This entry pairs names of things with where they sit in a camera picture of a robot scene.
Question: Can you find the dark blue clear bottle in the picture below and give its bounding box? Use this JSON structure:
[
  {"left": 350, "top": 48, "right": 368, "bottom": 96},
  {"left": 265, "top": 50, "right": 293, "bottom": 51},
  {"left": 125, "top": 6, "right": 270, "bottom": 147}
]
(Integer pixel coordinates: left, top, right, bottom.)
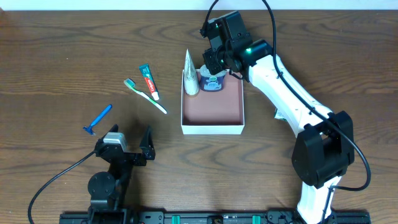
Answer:
[{"left": 199, "top": 65, "right": 226, "bottom": 92}]

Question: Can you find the white cream tube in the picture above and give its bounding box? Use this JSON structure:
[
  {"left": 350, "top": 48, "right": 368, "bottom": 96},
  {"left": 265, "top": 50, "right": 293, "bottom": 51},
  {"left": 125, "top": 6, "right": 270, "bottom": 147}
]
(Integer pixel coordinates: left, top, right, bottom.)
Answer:
[{"left": 183, "top": 50, "right": 200, "bottom": 96}]

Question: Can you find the red green toothpaste tube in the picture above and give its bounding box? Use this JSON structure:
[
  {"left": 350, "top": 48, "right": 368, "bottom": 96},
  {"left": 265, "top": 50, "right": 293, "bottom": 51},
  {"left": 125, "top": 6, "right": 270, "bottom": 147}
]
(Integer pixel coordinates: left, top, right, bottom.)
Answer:
[{"left": 139, "top": 63, "right": 160, "bottom": 101}]

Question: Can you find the green white soap packet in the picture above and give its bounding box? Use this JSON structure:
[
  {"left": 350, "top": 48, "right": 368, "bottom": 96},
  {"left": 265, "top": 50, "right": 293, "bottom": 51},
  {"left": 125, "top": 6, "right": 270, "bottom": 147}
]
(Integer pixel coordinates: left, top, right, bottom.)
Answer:
[{"left": 274, "top": 108, "right": 287, "bottom": 121}]

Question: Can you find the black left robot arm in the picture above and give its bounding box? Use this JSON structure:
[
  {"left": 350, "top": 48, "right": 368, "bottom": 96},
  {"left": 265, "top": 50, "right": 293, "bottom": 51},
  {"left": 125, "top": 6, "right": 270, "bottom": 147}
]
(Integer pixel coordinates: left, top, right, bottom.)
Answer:
[{"left": 88, "top": 124, "right": 155, "bottom": 223}]

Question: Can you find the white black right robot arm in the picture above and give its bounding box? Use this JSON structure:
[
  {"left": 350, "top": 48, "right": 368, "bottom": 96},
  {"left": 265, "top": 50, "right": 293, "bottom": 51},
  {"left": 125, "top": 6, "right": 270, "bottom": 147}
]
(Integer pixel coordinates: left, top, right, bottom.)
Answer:
[{"left": 200, "top": 11, "right": 354, "bottom": 223}]

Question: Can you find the blue disposable razor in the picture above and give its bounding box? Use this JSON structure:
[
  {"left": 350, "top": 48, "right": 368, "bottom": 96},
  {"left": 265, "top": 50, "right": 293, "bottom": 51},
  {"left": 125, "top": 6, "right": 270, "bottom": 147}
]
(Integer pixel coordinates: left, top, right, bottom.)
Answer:
[{"left": 83, "top": 105, "right": 113, "bottom": 136}]

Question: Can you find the green white toothbrush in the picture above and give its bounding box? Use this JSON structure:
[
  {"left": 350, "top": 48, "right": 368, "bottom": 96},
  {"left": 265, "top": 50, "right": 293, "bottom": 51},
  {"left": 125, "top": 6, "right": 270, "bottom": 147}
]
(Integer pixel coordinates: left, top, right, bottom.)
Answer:
[{"left": 124, "top": 78, "right": 167, "bottom": 114}]

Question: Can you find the white box, pink inside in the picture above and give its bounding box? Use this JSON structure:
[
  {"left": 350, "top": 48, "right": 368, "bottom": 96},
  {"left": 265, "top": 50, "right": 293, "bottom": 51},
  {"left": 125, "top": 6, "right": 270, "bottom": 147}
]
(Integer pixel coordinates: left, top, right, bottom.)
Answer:
[{"left": 180, "top": 75, "right": 245, "bottom": 135}]

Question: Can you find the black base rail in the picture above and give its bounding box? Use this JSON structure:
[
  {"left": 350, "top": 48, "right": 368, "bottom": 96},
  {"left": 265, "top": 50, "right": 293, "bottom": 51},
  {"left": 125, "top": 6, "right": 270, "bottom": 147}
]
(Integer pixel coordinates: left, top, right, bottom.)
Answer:
[{"left": 58, "top": 210, "right": 371, "bottom": 224}]

